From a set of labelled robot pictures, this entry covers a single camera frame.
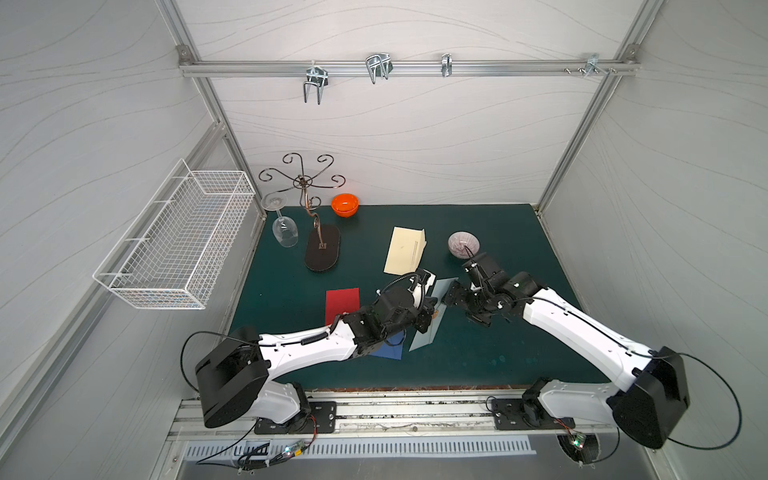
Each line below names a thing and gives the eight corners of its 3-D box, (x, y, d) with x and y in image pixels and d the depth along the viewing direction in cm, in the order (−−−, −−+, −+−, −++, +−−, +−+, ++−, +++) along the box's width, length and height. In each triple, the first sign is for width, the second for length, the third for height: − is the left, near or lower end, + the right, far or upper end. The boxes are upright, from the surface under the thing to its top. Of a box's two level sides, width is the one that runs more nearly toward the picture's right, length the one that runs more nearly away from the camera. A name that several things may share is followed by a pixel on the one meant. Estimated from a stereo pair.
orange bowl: (331, 217, 118) (329, 211, 115) (334, 199, 124) (333, 193, 122) (357, 217, 118) (357, 211, 115) (359, 199, 124) (359, 193, 122)
